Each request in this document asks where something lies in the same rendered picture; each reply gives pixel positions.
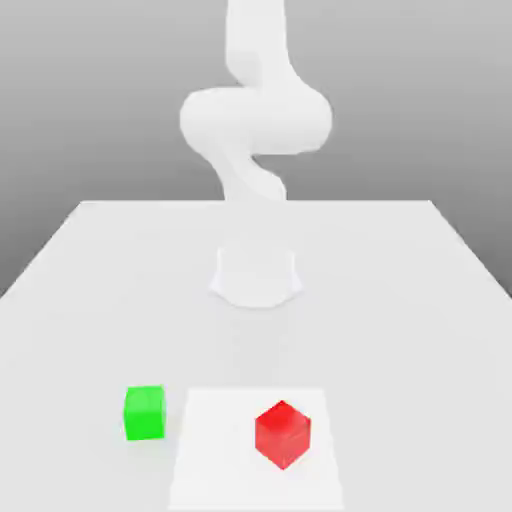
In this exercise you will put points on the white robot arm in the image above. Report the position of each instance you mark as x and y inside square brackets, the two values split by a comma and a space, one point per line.
[256, 120]

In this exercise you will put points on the small red cube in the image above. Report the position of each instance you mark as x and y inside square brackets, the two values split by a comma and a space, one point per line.
[282, 435]

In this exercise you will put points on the small green cube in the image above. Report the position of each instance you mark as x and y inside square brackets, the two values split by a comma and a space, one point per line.
[144, 414]

